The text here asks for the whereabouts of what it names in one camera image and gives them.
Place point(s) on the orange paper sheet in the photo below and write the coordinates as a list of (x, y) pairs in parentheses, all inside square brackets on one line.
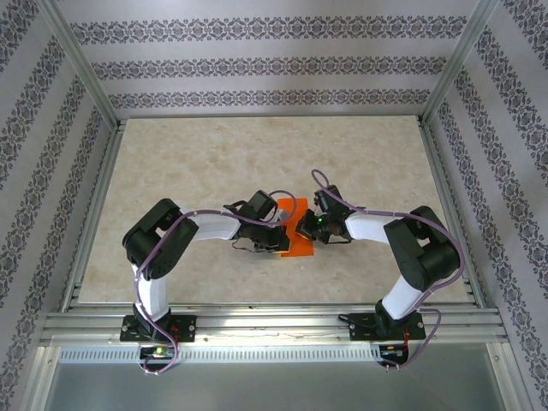
[(301, 249)]

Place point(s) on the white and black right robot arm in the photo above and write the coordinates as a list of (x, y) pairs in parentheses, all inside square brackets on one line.
[(428, 252)]

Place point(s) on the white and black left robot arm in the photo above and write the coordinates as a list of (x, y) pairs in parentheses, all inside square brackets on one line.
[(158, 244)]

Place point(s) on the grey metal shelf panel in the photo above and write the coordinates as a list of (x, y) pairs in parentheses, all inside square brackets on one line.
[(274, 389)]

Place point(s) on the small circuit board with LED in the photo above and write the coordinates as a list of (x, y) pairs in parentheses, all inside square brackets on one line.
[(158, 352), (391, 350)]

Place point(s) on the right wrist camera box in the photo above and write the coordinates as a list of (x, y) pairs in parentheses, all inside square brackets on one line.
[(316, 210)]

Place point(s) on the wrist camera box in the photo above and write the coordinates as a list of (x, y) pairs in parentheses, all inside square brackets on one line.
[(316, 210), (279, 215)]

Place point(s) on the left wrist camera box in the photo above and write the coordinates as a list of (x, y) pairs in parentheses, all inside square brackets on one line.
[(279, 215)]

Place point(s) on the long aluminium base rail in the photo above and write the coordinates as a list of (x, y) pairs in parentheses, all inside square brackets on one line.
[(274, 327)]

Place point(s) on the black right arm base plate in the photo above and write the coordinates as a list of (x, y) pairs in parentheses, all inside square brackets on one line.
[(361, 327)]

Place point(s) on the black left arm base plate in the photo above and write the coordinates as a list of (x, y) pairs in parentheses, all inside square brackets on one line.
[(186, 327)]

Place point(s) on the aluminium side rail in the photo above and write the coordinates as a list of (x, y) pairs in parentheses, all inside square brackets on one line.
[(441, 171), (96, 205)]

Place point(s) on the aluminium corner post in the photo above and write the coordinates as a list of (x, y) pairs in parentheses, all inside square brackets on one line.
[(82, 64), (456, 64)]

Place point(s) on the short aluminium frame post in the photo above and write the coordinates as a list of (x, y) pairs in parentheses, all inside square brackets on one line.
[(509, 385), (38, 385)]

